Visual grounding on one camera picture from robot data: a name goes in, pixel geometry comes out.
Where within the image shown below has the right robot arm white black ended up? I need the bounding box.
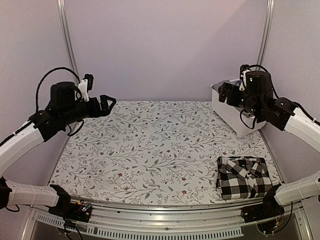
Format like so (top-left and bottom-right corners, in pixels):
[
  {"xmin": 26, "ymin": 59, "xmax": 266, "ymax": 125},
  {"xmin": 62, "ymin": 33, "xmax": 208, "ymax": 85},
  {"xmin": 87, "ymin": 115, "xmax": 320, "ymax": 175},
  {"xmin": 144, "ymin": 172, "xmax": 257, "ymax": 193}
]
[{"xmin": 218, "ymin": 68, "xmax": 320, "ymax": 218}]

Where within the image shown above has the aluminium frame post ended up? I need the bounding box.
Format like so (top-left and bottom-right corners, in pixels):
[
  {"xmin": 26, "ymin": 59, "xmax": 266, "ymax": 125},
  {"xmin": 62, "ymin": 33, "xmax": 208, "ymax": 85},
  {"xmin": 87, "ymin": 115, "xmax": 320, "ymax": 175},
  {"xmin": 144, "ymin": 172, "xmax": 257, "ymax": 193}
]
[
  {"xmin": 256, "ymin": 0, "xmax": 275, "ymax": 66},
  {"xmin": 56, "ymin": 0, "xmax": 79, "ymax": 75}
]

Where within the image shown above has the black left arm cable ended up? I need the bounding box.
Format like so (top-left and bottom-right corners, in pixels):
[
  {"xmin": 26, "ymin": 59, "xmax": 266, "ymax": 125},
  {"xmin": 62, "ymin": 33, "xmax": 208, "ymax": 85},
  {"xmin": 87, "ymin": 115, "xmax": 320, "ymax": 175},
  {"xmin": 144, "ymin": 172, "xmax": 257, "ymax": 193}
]
[{"xmin": 34, "ymin": 66, "xmax": 85, "ymax": 137}]

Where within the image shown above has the floral patterned table cloth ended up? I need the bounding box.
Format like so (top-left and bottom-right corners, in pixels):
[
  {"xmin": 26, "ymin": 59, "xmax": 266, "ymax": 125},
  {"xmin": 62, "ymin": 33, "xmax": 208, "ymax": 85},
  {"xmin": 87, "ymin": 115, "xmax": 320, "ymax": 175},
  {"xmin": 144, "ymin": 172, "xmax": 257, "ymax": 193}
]
[{"xmin": 50, "ymin": 101, "xmax": 281, "ymax": 206}]

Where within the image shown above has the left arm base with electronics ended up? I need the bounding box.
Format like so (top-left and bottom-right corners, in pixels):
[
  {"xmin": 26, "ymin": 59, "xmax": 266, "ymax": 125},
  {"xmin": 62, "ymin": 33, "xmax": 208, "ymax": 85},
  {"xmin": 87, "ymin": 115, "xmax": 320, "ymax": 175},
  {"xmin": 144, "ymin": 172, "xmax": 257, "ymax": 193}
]
[{"xmin": 48, "ymin": 184, "xmax": 92, "ymax": 223}]

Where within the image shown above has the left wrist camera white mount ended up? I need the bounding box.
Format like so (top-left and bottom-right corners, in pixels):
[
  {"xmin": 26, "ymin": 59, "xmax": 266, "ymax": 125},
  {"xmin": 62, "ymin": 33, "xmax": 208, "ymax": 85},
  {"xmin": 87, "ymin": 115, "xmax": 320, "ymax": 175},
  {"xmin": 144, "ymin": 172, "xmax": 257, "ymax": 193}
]
[{"xmin": 77, "ymin": 73, "xmax": 94, "ymax": 102}]

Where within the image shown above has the right aluminium frame post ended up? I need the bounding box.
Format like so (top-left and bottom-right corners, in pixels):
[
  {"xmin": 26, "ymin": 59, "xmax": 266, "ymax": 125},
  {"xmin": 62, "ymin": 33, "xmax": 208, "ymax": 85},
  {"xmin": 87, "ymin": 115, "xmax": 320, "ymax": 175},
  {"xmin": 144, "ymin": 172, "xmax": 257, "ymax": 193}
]
[{"xmin": 256, "ymin": 0, "xmax": 275, "ymax": 66}]

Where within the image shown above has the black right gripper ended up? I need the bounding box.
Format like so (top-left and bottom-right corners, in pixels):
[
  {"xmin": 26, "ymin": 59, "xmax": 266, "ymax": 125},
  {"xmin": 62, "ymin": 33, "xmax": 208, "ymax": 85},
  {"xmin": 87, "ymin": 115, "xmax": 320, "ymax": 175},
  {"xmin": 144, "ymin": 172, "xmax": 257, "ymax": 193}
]
[{"xmin": 219, "ymin": 81, "xmax": 262, "ymax": 118}]

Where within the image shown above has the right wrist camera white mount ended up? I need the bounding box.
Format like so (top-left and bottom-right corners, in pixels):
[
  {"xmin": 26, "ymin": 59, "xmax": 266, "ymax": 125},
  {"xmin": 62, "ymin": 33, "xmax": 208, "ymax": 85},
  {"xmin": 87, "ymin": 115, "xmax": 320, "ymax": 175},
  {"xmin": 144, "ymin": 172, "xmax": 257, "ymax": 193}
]
[{"xmin": 239, "ymin": 64, "xmax": 251, "ymax": 91}]

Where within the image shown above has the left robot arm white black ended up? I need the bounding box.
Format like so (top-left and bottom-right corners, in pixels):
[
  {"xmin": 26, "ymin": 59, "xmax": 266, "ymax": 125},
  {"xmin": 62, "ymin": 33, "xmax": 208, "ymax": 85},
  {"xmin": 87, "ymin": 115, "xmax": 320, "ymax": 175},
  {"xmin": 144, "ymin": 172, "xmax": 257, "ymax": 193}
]
[{"xmin": 0, "ymin": 79, "xmax": 117, "ymax": 217}]

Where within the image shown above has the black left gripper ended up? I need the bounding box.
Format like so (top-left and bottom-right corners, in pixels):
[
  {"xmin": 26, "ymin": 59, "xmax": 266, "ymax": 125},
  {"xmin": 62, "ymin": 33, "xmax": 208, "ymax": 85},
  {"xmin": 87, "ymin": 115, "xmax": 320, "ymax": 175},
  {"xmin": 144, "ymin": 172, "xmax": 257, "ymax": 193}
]
[{"xmin": 60, "ymin": 94, "xmax": 116, "ymax": 126}]

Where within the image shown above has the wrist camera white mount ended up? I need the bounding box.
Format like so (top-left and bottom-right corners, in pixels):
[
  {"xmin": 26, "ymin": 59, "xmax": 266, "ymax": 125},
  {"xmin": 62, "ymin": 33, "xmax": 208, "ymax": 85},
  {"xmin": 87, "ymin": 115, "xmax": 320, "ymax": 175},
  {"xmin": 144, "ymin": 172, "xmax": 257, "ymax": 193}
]
[
  {"xmin": 77, "ymin": 73, "xmax": 94, "ymax": 102},
  {"xmin": 239, "ymin": 64, "xmax": 251, "ymax": 91}
]

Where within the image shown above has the white plastic bin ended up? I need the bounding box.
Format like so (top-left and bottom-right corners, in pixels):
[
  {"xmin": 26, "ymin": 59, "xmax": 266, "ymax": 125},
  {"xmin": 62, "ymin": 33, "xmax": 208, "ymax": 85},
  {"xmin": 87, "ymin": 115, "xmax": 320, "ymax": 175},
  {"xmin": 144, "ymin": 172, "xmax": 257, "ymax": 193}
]
[{"xmin": 210, "ymin": 79, "xmax": 266, "ymax": 137}]

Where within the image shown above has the black white plaid folded shirt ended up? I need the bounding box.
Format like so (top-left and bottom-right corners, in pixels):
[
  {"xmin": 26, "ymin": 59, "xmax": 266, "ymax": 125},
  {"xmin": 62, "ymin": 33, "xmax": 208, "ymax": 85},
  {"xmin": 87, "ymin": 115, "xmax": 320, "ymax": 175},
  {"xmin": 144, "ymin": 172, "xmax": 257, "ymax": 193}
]
[{"xmin": 216, "ymin": 156, "xmax": 274, "ymax": 201}]

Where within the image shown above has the aluminium front rail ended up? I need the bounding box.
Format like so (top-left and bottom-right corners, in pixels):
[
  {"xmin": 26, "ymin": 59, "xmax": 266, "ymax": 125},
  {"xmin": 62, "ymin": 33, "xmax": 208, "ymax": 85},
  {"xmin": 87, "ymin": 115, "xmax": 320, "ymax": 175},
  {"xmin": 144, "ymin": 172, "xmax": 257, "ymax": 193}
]
[{"xmin": 21, "ymin": 199, "xmax": 320, "ymax": 240}]

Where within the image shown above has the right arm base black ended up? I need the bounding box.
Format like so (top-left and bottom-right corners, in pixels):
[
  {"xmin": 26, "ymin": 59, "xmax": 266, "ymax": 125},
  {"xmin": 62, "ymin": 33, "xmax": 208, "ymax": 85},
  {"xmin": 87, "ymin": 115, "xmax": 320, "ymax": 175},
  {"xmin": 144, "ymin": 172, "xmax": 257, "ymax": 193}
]
[{"xmin": 240, "ymin": 184, "xmax": 293, "ymax": 236}]

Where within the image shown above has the left aluminium frame post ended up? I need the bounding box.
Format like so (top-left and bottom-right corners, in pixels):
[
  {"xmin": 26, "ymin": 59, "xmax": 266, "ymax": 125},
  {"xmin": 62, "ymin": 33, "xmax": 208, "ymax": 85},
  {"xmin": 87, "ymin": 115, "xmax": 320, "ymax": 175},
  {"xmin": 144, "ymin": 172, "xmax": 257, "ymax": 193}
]
[{"xmin": 56, "ymin": 0, "xmax": 79, "ymax": 75}]

